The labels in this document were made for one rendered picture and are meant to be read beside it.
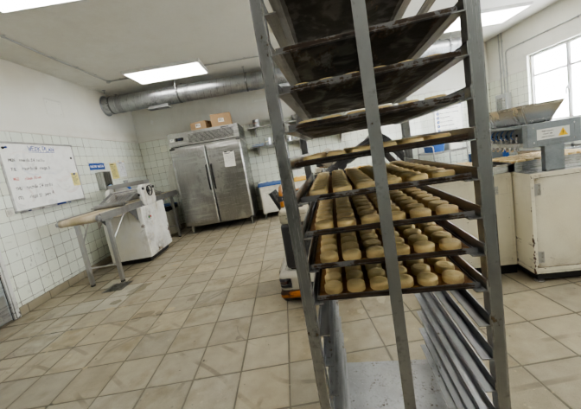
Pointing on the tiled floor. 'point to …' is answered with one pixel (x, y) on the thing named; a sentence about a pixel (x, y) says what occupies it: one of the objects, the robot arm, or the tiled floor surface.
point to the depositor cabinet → (548, 221)
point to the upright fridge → (213, 175)
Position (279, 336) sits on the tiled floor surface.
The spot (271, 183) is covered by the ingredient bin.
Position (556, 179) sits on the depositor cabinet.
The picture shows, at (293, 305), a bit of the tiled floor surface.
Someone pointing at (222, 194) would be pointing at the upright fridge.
